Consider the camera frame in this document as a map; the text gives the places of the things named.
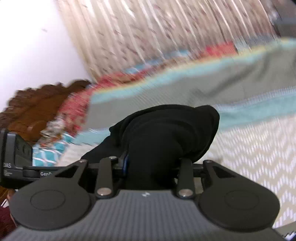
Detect floral curtain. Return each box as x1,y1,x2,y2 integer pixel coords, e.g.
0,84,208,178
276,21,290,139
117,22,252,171
57,1,278,79

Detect teal patterned pillow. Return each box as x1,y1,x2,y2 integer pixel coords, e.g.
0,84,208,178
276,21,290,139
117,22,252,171
32,133,74,167

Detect carved wooden headboard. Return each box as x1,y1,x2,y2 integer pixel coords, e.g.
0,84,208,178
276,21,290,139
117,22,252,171
1,79,90,144

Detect patterned blue bedspread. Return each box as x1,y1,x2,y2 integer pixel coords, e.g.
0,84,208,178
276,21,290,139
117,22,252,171
57,38,295,236

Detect red floral blanket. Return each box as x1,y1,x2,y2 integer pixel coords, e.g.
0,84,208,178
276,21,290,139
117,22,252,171
39,41,237,148

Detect black pants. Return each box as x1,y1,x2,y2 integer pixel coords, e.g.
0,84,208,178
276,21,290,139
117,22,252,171
82,104,220,190

